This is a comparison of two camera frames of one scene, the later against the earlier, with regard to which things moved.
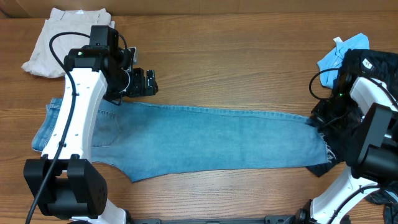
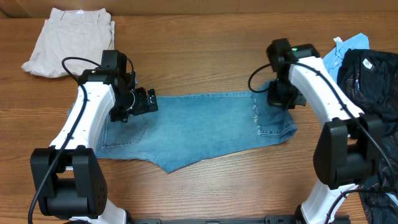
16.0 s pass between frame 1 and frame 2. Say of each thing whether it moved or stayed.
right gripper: moved
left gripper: moved
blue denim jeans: moved
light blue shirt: stayed
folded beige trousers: stayed
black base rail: stayed
